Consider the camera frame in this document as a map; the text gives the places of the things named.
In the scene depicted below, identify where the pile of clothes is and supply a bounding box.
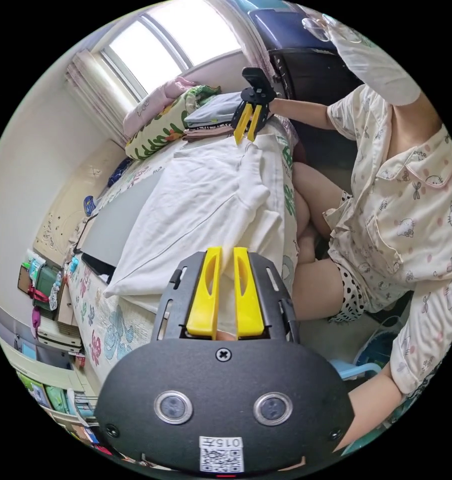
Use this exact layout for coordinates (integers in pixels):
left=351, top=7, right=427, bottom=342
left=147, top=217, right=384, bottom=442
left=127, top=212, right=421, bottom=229
left=182, top=91, right=246, bottom=143

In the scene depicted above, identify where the person's right forearm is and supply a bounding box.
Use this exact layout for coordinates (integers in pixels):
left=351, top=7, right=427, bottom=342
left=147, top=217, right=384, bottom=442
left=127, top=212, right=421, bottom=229
left=284, top=98, right=337, bottom=131

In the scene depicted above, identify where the bed with printed sheet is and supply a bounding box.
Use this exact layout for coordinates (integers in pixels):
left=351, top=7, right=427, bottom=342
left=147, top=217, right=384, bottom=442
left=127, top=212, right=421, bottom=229
left=66, top=123, right=302, bottom=380

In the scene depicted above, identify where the white long sleeve shirt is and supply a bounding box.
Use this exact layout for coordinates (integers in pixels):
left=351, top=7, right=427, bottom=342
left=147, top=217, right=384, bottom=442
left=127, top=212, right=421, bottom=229
left=104, top=134, right=286, bottom=301

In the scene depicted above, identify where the cluttered shelf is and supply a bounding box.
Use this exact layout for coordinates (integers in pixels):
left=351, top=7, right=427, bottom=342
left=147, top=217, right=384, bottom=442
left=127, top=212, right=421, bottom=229
left=17, top=247, right=85, bottom=354

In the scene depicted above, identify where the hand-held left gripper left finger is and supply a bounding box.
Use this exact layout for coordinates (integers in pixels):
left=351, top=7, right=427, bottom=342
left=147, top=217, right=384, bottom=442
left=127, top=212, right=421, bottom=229
left=185, top=246, right=223, bottom=336

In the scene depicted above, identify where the pink pillow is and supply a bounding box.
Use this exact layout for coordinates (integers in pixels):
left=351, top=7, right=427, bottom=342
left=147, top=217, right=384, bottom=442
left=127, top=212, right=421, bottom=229
left=122, top=76, right=196, bottom=148

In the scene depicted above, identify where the blue fan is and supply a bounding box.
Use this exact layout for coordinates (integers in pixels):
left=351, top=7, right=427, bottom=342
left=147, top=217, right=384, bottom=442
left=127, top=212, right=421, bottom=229
left=353, top=314, right=403, bottom=373

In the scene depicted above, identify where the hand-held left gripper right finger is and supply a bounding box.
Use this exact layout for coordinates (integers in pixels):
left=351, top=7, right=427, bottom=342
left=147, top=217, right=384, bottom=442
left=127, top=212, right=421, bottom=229
left=233, top=247, right=266, bottom=337

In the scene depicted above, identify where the pale pink curtain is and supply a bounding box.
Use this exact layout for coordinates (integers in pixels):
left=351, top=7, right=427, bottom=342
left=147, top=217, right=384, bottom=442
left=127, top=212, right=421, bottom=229
left=64, top=50, right=137, bottom=152
left=207, top=0, right=276, bottom=78

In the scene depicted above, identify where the grey flat board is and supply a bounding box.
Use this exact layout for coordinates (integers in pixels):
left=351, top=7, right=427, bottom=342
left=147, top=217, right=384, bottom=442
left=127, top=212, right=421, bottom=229
left=74, top=174, right=167, bottom=285

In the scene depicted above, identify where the person's body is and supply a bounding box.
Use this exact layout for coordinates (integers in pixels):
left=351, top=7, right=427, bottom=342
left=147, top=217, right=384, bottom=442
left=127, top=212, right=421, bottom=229
left=291, top=13, right=452, bottom=425

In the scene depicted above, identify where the person's left forearm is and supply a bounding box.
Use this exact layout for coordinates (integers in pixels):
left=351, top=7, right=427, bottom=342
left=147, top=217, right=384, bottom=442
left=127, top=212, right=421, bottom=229
left=342, top=371, right=405, bottom=455

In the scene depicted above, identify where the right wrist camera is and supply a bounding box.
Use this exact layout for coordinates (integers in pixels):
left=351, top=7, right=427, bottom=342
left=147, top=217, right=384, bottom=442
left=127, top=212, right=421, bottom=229
left=242, top=66, right=266, bottom=91

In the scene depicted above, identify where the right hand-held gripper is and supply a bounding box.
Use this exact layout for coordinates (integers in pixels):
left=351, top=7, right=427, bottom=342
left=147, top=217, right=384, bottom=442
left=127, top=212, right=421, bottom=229
left=231, top=83, right=277, bottom=146

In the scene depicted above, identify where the floral rolled blanket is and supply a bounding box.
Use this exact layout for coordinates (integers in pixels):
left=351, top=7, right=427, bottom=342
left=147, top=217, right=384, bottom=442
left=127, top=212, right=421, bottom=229
left=125, top=85, right=223, bottom=161

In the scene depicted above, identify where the window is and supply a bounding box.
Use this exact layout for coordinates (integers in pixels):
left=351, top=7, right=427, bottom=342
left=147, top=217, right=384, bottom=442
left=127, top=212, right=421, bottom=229
left=98, top=0, right=245, bottom=103

